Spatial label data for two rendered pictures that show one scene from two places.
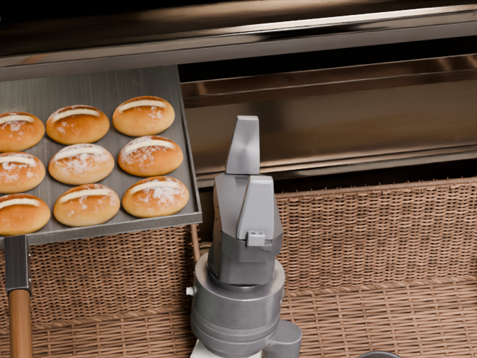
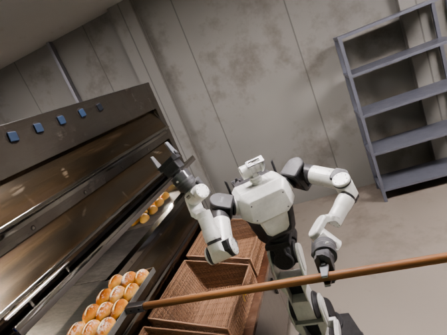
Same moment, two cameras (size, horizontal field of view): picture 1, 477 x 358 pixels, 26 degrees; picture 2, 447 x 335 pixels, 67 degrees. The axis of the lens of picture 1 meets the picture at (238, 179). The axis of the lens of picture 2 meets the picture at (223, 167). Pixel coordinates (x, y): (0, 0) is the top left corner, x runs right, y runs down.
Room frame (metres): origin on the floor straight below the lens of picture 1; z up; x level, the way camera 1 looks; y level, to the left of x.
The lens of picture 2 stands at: (-0.37, 1.14, 1.95)
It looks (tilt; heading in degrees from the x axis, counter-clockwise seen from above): 15 degrees down; 300
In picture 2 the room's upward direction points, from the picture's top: 23 degrees counter-clockwise
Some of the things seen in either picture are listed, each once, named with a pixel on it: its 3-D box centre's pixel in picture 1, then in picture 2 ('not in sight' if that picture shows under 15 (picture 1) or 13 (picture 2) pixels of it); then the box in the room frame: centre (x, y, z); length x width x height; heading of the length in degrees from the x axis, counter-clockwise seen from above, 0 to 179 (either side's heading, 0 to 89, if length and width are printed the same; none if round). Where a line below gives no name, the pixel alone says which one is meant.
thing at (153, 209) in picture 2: not in sight; (129, 213); (1.67, -0.73, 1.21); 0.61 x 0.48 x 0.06; 7
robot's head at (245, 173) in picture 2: not in sight; (251, 171); (0.29, -0.26, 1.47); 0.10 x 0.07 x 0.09; 35
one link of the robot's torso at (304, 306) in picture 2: not in sight; (296, 282); (0.30, -0.28, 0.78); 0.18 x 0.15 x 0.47; 8
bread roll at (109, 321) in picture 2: not in sight; (104, 326); (0.82, 0.44, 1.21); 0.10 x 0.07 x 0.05; 97
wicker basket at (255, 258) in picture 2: not in sight; (230, 244); (0.98, -0.86, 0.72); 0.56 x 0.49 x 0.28; 97
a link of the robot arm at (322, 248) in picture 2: not in sight; (325, 259); (-0.03, 0.10, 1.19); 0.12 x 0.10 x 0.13; 98
